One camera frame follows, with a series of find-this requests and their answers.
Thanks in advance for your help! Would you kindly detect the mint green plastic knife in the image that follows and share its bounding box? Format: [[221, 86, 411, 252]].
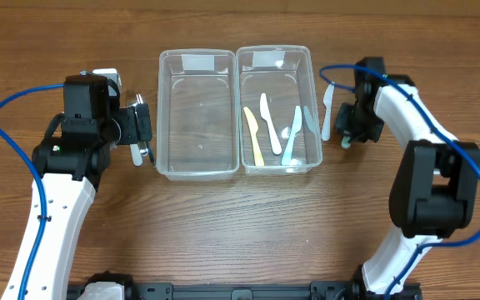
[[341, 136, 351, 149]]

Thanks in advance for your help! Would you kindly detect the pale white plastic knife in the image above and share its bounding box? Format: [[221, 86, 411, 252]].
[[321, 82, 335, 142]]

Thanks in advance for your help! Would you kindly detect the light blue plastic knife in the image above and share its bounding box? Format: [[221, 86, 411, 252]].
[[281, 106, 303, 166]]

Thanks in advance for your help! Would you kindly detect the yellow plastic knife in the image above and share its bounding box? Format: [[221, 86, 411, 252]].
[[243, 107, 265, 167]]

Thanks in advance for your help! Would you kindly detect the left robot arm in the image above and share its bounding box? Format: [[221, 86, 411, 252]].
[[0, 68, 153, 299]]

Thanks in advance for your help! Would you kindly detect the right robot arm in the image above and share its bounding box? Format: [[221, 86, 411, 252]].
[[334, 57, 480, 299]]

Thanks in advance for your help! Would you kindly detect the left clear plastic container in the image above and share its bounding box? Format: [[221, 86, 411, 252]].
[[156, 48, 239, 181]]

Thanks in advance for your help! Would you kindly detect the clear plastic container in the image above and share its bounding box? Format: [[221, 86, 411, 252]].
[[236, 45, 323, 176], [156, 48, 239, 181]]

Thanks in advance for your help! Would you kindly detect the right clear plastic container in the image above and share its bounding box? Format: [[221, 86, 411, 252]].
[[236, 45, 323, 176]]

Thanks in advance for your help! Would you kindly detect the shiny steel fork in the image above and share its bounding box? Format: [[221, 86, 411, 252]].
[[126, 90, 145, 110]]

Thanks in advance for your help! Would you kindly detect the dark handled steel fork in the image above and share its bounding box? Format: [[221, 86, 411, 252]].
[[137, 92, 158, 168]]

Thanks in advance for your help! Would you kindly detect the white plastic fork thick handle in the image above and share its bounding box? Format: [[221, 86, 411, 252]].
[[130, 143, 143, 167]]

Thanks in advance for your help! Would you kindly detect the left blue cable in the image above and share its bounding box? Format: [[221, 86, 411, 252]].
[[0, 83, 66, 300]]

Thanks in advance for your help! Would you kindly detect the blue cable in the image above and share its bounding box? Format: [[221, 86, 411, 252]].
[[0, 83, 66, 300], [318, 64, 480, 300]]

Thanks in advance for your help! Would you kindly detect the right blue cable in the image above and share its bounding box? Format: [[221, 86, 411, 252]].
[[318, 64, 480, 300]]

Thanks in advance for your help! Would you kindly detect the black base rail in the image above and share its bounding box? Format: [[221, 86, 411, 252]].
[[67, 281, 424, 300]]

